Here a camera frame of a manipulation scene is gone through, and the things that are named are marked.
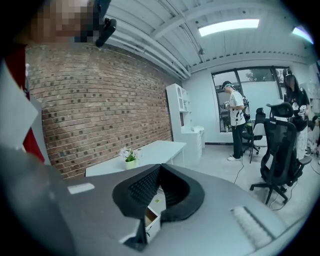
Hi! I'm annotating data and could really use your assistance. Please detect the white flowers in green pot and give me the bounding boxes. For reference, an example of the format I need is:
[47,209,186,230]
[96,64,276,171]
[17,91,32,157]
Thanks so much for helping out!
[119,147,141,171]

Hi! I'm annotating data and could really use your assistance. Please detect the person's head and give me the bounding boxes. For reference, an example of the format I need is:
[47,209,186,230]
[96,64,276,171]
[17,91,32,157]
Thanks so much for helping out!
[29,0,101,44]

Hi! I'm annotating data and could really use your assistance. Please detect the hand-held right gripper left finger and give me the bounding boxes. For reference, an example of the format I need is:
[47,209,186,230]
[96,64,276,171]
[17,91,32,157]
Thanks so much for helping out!
[112,163,161,219]

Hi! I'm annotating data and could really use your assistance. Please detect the dark framed window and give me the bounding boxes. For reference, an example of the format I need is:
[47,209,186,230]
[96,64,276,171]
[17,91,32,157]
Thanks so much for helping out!
[211,65,286,134]

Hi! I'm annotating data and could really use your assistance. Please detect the black head-worn camera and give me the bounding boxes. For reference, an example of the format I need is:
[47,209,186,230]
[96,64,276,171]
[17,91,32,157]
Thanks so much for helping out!
[95,17,118,49]

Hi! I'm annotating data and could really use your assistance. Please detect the white desk drawer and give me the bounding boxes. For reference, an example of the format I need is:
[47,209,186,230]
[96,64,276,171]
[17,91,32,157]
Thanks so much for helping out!
[144,186,167,245]

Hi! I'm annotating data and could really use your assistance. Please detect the white bookshelf cabinet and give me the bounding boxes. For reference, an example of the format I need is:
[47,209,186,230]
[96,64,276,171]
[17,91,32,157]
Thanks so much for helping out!
[165,83,206,166]

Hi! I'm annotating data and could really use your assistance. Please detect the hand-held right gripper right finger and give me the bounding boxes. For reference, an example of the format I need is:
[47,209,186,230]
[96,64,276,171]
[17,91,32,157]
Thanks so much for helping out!
[159,163,206,223]

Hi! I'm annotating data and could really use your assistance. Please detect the white desk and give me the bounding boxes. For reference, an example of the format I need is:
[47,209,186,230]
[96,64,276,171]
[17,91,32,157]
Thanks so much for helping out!
[85,140,187,178]

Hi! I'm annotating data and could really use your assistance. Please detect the black floor cable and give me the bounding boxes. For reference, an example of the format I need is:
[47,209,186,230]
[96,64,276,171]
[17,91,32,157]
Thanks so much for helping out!
[233,159,245,186]

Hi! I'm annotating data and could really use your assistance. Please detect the black and white office chair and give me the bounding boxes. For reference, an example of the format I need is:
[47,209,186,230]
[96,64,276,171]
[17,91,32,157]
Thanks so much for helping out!
[240,107,269,164]

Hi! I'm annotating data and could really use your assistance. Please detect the rectangular ceiling light panel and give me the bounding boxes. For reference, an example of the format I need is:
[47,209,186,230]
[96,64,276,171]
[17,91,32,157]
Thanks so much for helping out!
[291,24,315,45]
[198,19,260,38]

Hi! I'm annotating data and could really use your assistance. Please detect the black mesh office chair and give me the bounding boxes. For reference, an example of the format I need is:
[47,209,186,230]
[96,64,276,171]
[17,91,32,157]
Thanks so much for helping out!
[249,102,313,206]

